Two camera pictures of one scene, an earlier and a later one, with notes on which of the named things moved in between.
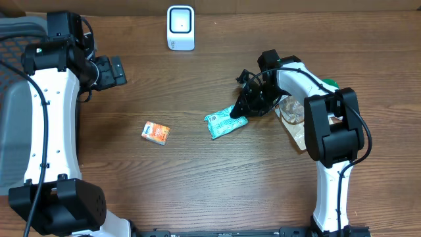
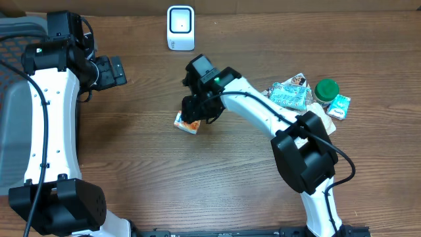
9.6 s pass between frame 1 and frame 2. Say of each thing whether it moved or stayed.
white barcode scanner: stayed
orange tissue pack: moved
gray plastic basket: stayed
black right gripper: moved
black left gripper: stayed
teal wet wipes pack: moved
